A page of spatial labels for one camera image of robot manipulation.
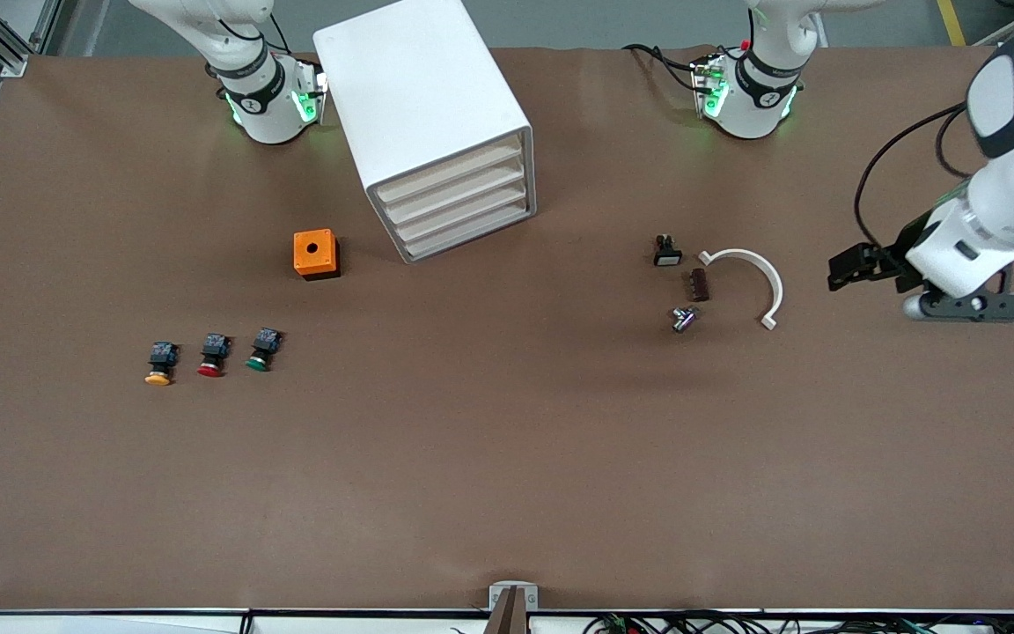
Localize orange button enclosure box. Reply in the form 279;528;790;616
293;229;341;281

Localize green mushroom push button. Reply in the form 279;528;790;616
246;328;283;372

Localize white table edge rail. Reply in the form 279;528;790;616
0;608;1014;634

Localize yellow mushroom push button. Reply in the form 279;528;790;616
144;342;180;387

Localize black base cable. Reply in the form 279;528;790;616
621;42;703;93

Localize metal table edge bracket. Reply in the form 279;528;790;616
489;583;539;610

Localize brown post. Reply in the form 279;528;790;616
483;587;528;634

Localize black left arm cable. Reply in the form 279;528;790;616
853;104;974;256

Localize tangled floor cables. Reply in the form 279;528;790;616
582;610;1014;634

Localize white half-ring pipe clamp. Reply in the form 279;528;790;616
699;248;784;331

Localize red mushroom push button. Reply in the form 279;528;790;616
197;333;235;378

